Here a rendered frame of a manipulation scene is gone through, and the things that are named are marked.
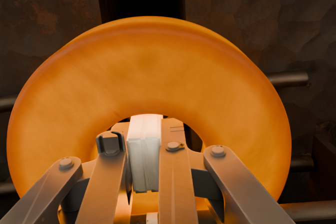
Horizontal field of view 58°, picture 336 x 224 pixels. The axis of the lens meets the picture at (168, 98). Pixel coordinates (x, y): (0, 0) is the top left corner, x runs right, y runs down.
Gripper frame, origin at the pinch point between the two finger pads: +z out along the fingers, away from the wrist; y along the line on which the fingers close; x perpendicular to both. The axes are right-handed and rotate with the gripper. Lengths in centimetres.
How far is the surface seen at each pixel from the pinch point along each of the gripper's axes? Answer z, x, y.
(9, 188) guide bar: 3.2, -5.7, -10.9
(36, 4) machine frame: 7.2, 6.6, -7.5
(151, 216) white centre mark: -2.5, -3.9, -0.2
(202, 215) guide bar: -2.6, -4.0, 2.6
